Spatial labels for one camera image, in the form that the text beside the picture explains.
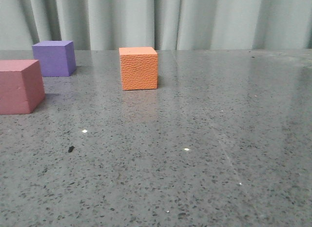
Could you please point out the orange foam cube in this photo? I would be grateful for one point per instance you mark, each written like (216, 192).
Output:
(138, 68)

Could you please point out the pale green curtain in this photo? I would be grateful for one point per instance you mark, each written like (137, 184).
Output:
(162, 24)

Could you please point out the purple foam cube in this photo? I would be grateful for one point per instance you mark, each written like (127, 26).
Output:
(56, 58)

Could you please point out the pink foam cube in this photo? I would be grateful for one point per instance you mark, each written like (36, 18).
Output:
(21, 86)

